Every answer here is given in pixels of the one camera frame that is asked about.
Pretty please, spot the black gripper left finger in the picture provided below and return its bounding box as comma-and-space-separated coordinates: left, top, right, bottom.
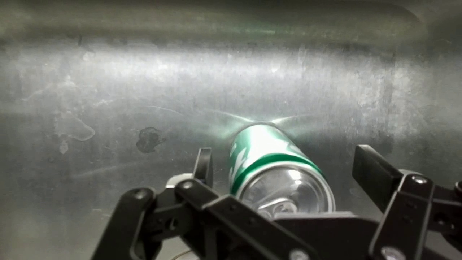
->
92, 146, 320, 260

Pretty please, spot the green soda can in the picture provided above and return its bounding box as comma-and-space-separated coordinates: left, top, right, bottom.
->
229, 121, 338, 219

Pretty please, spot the stainless steel double sink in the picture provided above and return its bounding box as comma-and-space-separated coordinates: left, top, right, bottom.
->
0, 0, 462, 260

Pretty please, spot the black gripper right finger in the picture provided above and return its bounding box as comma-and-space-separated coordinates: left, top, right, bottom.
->
353, 143, 462, 260

